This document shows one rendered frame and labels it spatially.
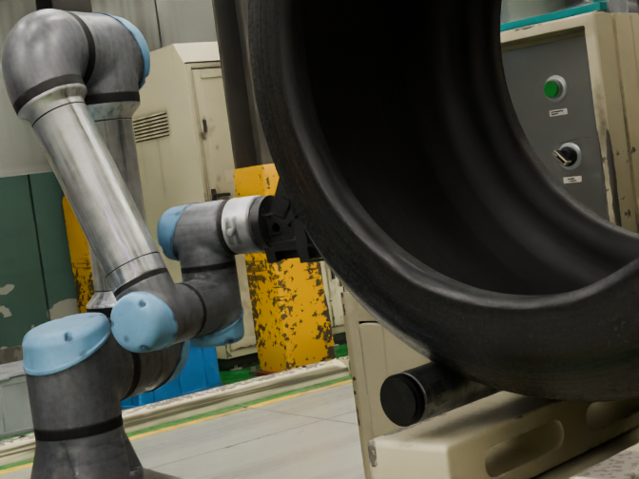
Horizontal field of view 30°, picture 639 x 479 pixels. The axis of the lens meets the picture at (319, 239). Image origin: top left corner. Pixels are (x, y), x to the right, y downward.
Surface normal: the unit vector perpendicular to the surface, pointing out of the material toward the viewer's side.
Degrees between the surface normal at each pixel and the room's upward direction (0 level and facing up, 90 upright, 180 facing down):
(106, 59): 109
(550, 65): 90
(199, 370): 90
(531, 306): 101
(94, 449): 72
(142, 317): 90
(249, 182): 90
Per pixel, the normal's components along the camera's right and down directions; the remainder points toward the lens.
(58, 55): 0.57, -0.40
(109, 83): 0.48, -0.01
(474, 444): 0.71, -0.06
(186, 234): -0.47, 0.11
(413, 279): -0.72, 0.29
